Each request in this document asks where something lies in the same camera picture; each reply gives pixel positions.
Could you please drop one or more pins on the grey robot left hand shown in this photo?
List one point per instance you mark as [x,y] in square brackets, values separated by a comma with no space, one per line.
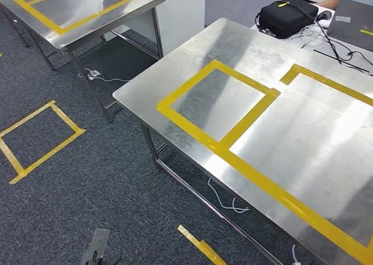
[113,261]

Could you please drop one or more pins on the person's forearm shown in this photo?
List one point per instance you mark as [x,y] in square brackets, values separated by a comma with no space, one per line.
[329,2]

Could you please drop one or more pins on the steel workbench with tape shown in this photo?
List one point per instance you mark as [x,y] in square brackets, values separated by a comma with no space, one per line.
[140,95]

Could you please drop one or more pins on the yellow workbench tape outline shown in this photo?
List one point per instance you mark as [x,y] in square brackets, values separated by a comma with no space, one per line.
[189,122]

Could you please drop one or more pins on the yellow floor tape strip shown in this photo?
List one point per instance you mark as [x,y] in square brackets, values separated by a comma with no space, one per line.
[204,247]

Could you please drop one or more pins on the yellow table tape outline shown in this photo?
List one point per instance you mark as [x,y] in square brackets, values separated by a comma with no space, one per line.
[58,28]

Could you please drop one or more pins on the white cabinet panel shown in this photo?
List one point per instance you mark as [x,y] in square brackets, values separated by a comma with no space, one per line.
[180,16]

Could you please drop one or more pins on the steel table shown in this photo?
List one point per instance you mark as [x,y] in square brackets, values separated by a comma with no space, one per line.
[143,1]

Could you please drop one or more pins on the black carry bag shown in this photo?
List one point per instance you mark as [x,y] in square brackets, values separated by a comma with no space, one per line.
[285,18]

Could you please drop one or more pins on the black computer mouse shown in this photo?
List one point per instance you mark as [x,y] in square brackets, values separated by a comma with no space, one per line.
[324,15]

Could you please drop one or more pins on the grey laptop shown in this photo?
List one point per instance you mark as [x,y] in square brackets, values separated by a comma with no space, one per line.
[349,28]

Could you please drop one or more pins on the dark metal table frame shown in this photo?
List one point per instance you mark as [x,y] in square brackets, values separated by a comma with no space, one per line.
[44,53]

